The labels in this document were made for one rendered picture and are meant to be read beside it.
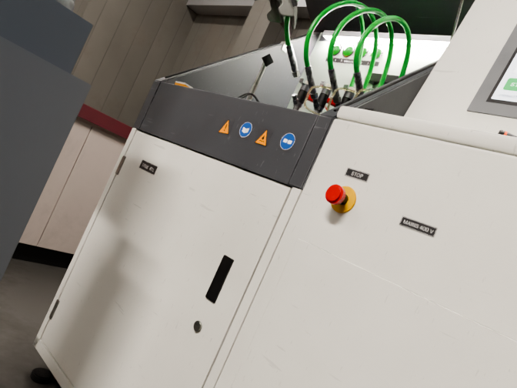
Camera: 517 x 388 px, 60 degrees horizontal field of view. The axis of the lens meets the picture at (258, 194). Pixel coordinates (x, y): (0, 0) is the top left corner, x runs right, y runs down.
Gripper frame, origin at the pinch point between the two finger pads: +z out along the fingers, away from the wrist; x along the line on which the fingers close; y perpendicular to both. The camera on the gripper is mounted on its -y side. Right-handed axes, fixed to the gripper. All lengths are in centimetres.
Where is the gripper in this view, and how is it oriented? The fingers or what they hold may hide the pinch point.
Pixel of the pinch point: (291, 25)
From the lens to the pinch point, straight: 132.1
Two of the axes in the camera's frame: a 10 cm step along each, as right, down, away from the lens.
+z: 3.1, 9.2, 2.2
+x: 5.9, 0.0, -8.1
